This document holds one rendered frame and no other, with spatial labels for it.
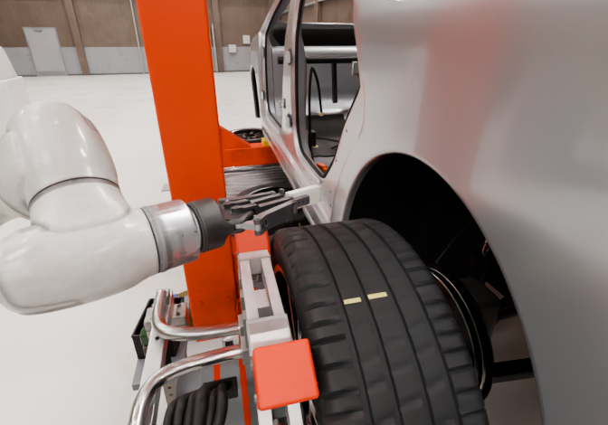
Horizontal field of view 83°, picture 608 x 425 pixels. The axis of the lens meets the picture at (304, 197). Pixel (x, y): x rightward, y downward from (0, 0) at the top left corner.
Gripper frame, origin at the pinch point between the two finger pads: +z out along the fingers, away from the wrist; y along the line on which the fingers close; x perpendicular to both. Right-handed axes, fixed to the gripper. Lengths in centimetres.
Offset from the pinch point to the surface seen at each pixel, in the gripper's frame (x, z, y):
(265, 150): -38, 123, -211
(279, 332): -16.7, -12.2, 8.6
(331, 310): -13.2, -5.8, 13.3
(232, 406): -38.5, -16.5, -2.3
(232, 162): -46, 97, -224
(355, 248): -9.5, 6.1, 6.7
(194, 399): -24.4, -24.9, 4.3
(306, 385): -16.1, -15.4, 19.1
